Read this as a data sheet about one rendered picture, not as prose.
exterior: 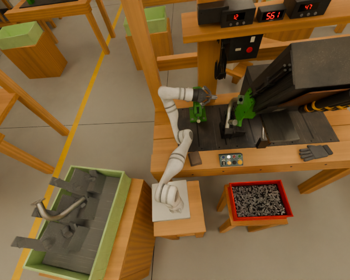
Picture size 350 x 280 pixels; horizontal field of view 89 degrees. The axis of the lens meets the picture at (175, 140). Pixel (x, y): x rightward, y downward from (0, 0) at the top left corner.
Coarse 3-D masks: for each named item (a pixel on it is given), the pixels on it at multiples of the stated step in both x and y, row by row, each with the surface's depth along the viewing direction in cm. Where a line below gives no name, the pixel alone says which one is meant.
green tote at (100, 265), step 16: (112, 176) 134; (64, 192) 124; (112, 208) 110; (112, 224) 112; (112, 240) 113; (32, 256) 104; (96, 256) 98; (48, 272) 96; (64, 272) 101; (80, 272) 107; (96, 272) 98
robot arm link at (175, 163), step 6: (174, 156) 100; (180, 156) 100; (168, 162) 99; (174, 162) 97; (180, 162) 98; (168, 168) 95; (174, 168) 96; (180, 168) 98; (168, 174) 94; (174, 174) 97; (162, 180) 90; (168, 180) 95; (162, 186) 87; (156, 192) 86; (156, 198) 86
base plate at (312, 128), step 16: (208, 112) 146; (288, 112) 137; (320, 112) 134; (192, 128) 140; (208, 128) 138; (240, 128) 135; (256, 128) 133; (304, 128) 129; (320, 128) 127; (192, 144) 133; (208, 144) 131; (224, 144) 130; (240, 144) 128; (272, 144) 125; (288, 144) 124
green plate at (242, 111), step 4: (248, 92) 106; (244, 96) 110; (248, 96) 105; (244, 100) 110; (248, 100) 105; (252, 100) 101; (240, 104) 115; (244, 104) 109; (248, 104) 105; (252, 104) 101; (236, 108) 120; (240, 108) 115; (244, 108) 109; (248, 108) 105; (252, 108) 106; (236, 112) 120; (240, 112) 114; (244, 112) 109; (248, 112) 109; (252, 112) 109; (236, 116) 119; (240, 116) 114; (244, 116) 110; (248, 116) 112; (252, 116) 112
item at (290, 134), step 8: (280, 112) 111; (264, 120) 109; (272, 120) 109; (280, 120) 108; (288, 120) 107; (264, 128) 108; (272, 128) 106; (280, 128) 105; (288, 128) 105; (272, 136) 103; (280, 136) 103; (288, 136) 102; (296, 136) 101
